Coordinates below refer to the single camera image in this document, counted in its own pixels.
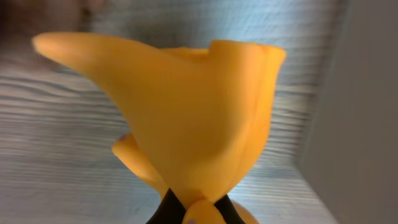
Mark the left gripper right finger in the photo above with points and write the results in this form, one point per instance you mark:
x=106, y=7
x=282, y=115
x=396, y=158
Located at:
x=228, y=212

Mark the yellow rubber dolphin toy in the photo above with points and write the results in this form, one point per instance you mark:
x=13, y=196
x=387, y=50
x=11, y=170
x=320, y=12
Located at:
x=198, y=118

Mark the white cardboard box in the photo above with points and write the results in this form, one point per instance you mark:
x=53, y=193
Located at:
x=350, y=155

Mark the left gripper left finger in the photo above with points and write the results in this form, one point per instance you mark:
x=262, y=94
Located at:
x=170, y=210

